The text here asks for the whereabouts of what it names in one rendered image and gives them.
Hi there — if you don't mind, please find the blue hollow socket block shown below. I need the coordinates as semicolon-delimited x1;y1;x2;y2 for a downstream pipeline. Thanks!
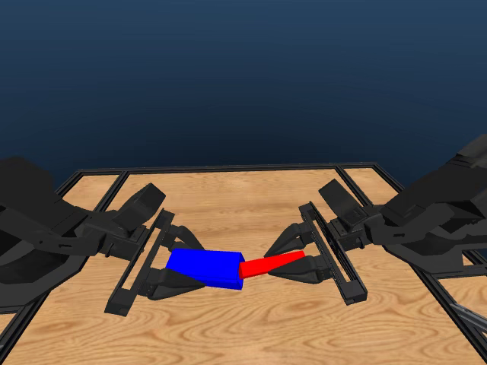
166;249;247;292

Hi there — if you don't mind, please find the thin red peg bar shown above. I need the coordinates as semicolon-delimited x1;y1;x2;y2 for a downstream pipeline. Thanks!
238;250;307;280

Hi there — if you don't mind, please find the black table frame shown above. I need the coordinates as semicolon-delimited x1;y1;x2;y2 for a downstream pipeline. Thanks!
0;162;487;365

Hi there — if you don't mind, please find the silver aluminium brace rail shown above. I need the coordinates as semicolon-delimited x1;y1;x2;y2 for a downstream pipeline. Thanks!
452;303;487;334

